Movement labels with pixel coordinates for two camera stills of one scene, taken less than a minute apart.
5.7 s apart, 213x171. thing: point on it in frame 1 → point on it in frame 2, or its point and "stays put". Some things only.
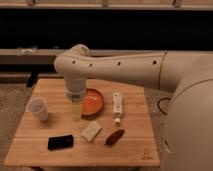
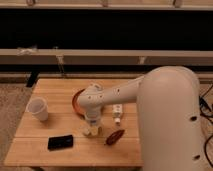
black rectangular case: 60,142 stays put
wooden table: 121,134 stays put
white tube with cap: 117,106 stays put
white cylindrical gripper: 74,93 → 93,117
